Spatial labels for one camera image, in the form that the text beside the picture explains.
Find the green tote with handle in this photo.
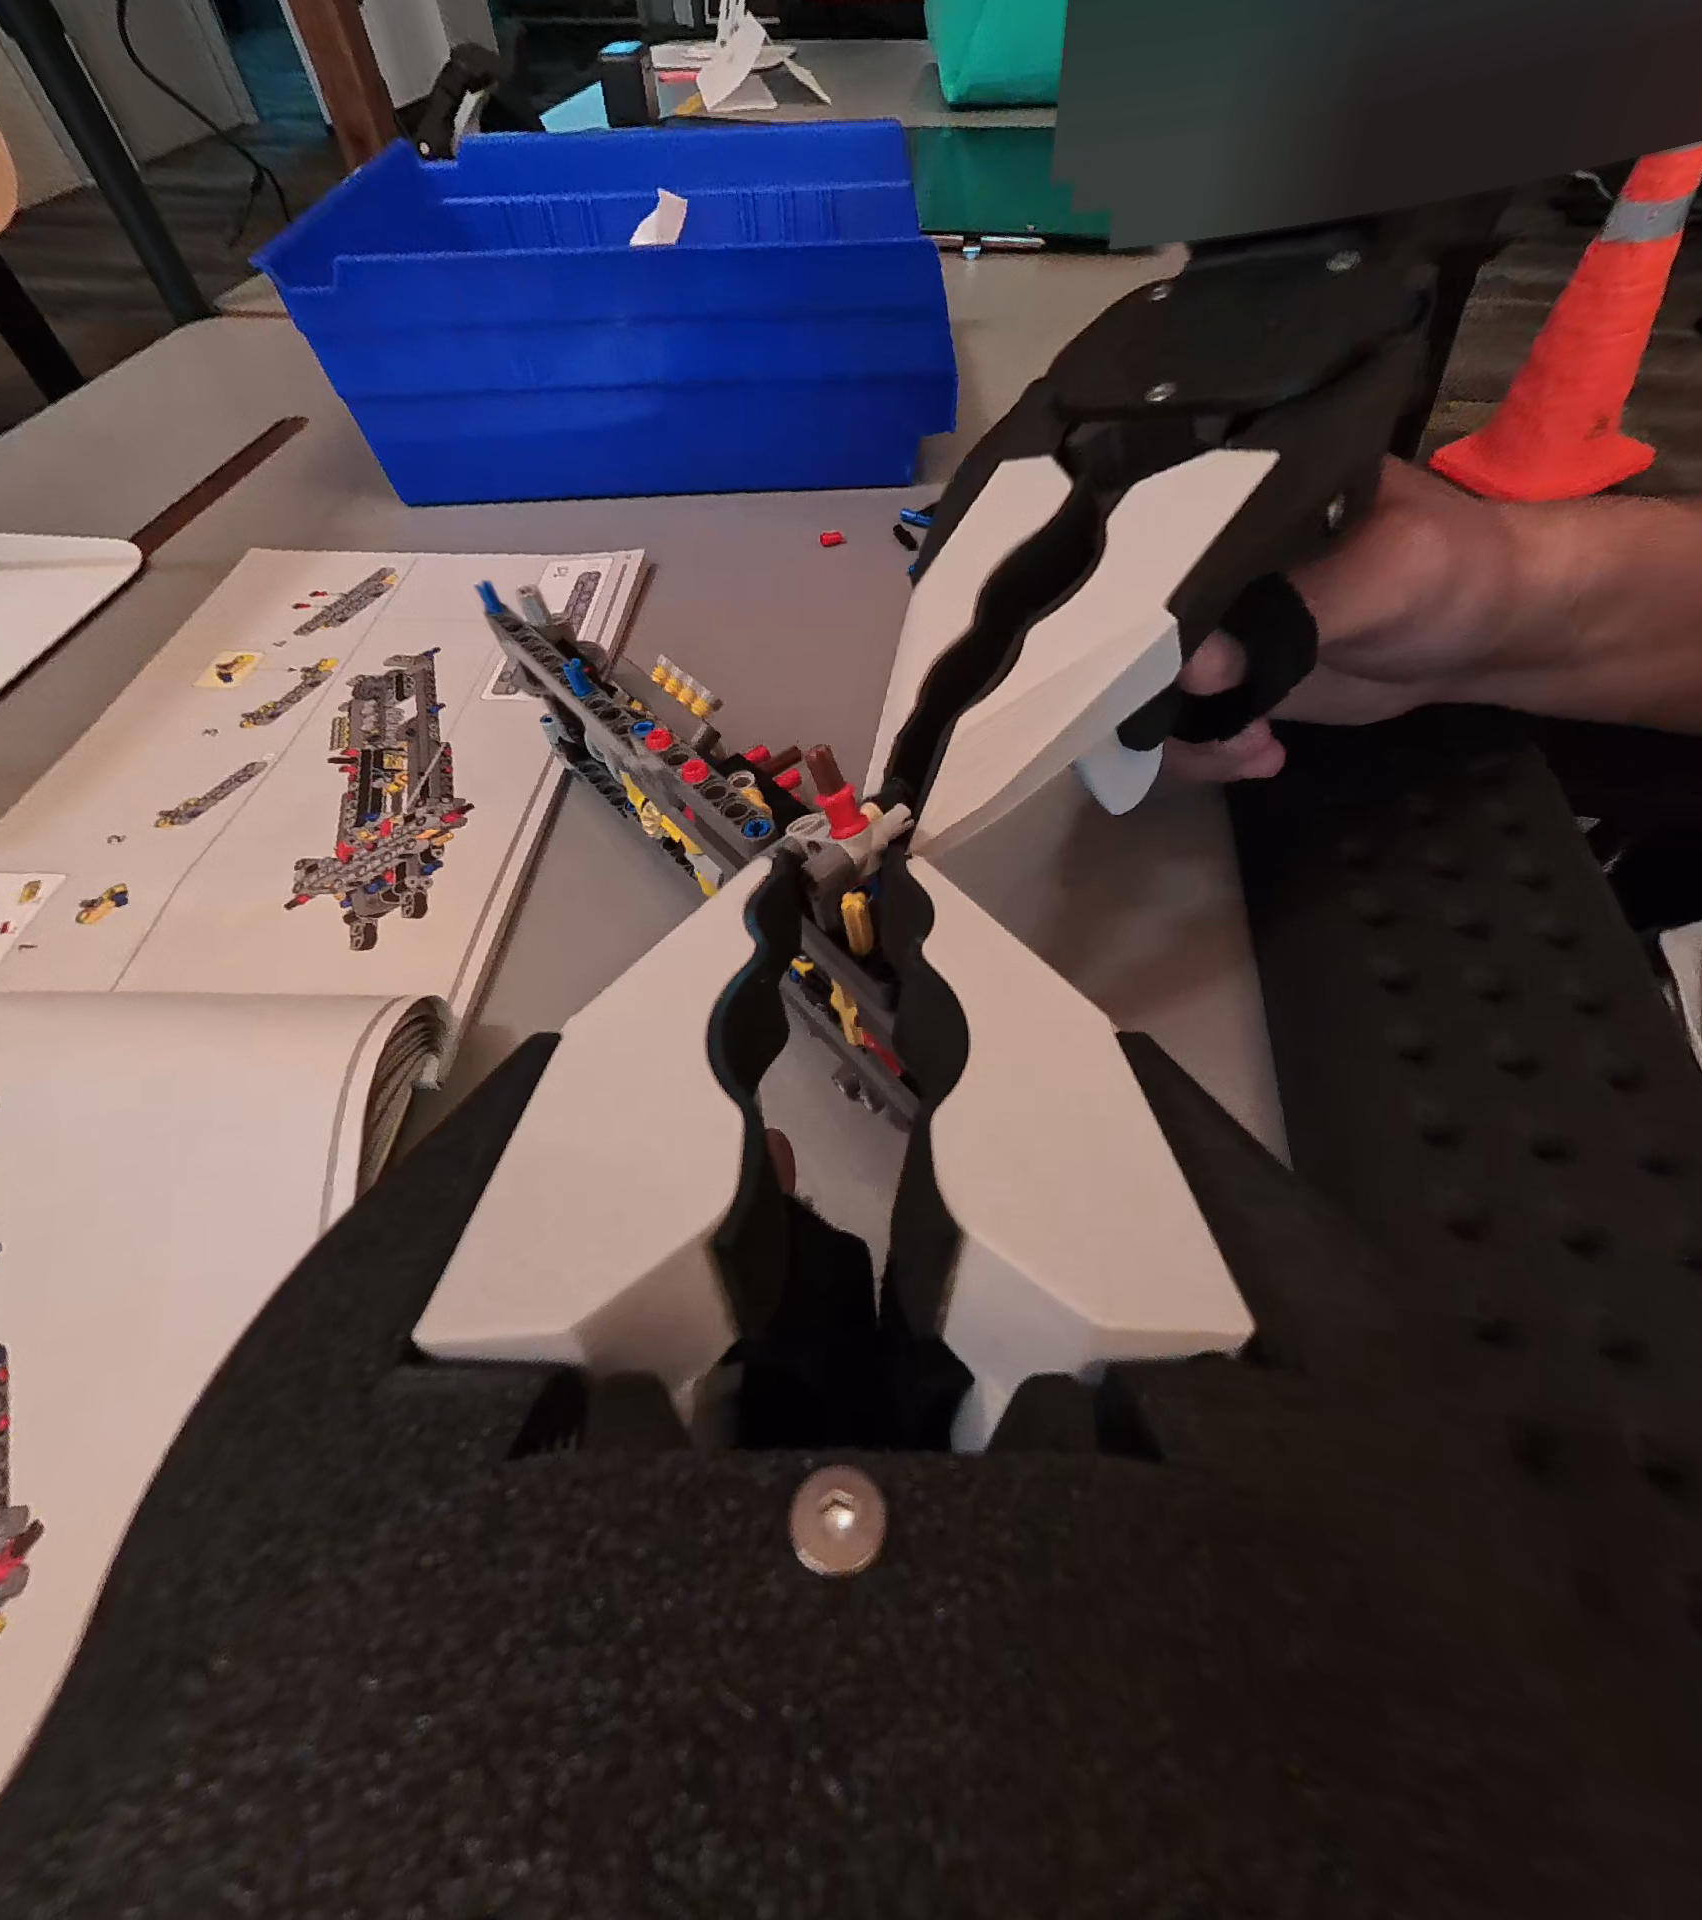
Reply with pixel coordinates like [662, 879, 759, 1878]
[913, 0, 1116, 249]

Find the black metal post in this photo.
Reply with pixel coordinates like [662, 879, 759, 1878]
[3, 0, 217, 324]

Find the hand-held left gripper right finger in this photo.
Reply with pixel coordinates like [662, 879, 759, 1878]
[887, 853, 1258, 1451]

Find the person's right hand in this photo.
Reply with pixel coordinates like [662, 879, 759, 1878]
[1168, 456, 1520, 787]

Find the wooden post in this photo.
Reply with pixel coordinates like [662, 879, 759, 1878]
[282, 0, 404, 175]

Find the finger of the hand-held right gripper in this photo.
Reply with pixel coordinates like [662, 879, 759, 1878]
[864, 454, 1104, 811]
[922, 448, 1284, 864]

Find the orange traffic cone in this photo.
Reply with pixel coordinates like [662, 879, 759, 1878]
[1428, 141, 1702, 503]

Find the lego instruction booklet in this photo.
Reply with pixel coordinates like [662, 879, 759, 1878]
[0, 547, 652, 1895]

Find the grey lego car chassis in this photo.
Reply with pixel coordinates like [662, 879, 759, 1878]
[477, 575, 944, 1135]

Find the tan board on white arm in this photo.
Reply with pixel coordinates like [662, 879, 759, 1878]
[646, 0, 832, 117]

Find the blue plastic bin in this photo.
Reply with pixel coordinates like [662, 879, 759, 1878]
[252, 120, 959, 508]

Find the black perforated mat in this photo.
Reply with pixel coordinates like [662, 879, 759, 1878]
[1225, 705, 1702, 1920]

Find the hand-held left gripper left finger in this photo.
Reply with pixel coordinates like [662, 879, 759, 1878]
[410, 855, 797, 1448]

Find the black curved clamp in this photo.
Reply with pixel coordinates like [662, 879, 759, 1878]
[410, 40, 505, 159]

